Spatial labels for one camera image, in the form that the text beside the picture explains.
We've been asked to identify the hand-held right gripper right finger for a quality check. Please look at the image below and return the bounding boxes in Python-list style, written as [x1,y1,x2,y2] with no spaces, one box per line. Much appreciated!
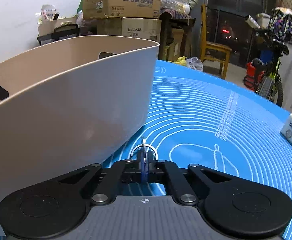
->
[144,151,233,204]

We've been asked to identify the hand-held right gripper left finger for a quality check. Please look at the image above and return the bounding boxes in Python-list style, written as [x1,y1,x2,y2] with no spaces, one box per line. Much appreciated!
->
[58,151,145,204]

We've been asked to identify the beige plastic basin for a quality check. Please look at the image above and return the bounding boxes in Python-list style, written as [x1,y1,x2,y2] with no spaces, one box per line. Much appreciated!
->
[0,35,160,237]

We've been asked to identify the blue silicone mat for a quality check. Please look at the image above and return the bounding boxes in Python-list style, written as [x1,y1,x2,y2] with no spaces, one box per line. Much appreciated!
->
[102,59,292,240]

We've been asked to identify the black trolley rack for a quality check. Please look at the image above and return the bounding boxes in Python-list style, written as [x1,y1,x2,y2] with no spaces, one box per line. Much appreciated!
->
[37,24,80,46]

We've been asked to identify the snack bag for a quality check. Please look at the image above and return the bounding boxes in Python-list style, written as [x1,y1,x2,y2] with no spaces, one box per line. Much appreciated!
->
[41,4,59,22]

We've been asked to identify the clear plastic bag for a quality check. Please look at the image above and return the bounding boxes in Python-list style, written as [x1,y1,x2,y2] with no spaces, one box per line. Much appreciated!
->
[186,57,204,72]

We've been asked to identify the wooden chair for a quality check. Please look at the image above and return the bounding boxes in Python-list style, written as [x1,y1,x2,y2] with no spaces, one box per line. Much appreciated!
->
[200,4,233,80]

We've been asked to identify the brown printed cardboard box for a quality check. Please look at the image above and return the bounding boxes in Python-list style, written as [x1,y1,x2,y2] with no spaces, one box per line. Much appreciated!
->
[97,17,162,43]

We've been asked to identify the green and black bicycle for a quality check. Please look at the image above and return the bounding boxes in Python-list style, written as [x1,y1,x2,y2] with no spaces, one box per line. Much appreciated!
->
[243,27,290,107]

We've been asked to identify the open-flap cardboard box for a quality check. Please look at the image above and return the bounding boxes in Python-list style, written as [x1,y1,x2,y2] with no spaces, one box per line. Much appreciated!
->
[82,0,162,20]

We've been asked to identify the bag of plastic bottles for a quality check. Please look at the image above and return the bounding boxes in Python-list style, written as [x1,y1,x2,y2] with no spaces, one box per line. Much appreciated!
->
[160,0,194,13]

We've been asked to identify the patterned cloth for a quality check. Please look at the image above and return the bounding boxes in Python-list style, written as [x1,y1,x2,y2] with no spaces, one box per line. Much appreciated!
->
[268,6,292,42]

